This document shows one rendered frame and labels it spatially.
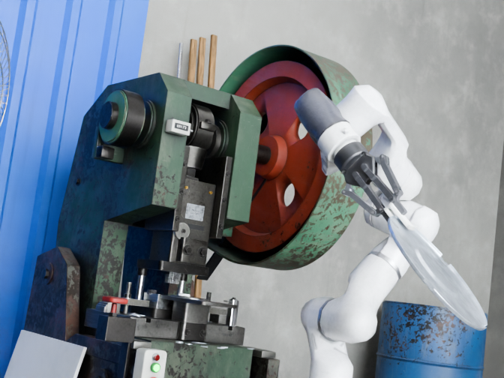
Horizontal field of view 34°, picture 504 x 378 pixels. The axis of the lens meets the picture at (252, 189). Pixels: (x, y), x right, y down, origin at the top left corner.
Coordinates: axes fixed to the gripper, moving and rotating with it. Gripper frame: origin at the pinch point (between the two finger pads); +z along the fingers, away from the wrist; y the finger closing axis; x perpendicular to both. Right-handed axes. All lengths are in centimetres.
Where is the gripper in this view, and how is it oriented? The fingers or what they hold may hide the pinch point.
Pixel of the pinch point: (399, 218)
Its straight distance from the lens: 179.7
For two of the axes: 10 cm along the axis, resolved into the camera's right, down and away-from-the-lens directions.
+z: 4.9, 7.2, -4.9
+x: 5.3, 2.0, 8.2
